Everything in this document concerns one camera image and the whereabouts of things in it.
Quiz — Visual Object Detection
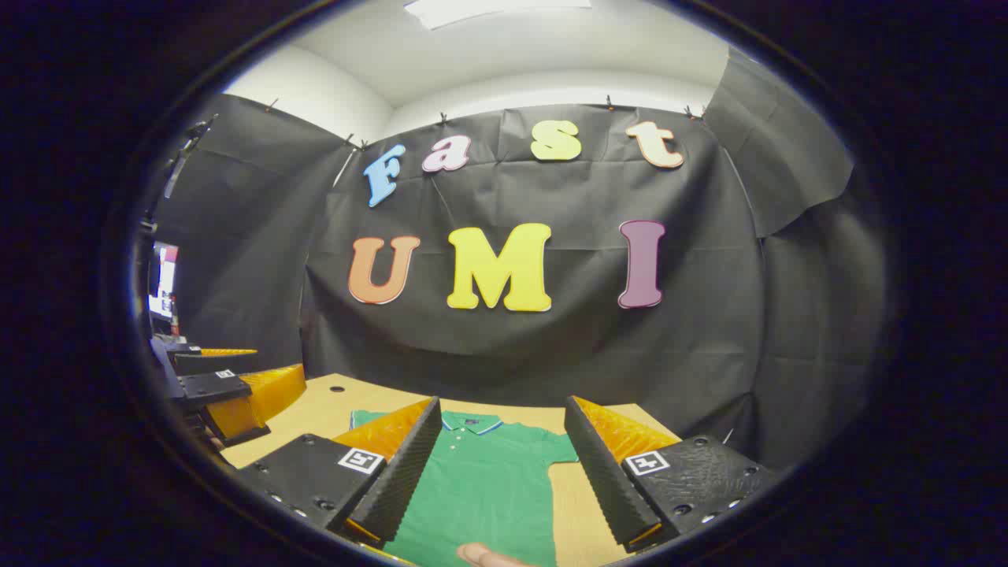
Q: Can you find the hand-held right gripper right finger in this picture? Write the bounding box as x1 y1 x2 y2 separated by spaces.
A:
564 395 779 553

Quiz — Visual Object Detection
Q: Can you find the green T-shirt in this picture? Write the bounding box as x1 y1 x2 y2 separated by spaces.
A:
350 409 580 567

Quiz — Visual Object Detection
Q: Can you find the computer monitor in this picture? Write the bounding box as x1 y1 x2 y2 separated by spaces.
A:
148 243 180 320

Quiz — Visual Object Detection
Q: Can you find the black backdrop cloth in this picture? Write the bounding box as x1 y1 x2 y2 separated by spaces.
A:
150 47 891 473

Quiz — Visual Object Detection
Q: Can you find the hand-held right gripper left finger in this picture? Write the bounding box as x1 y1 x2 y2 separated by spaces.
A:
235 396 443 550

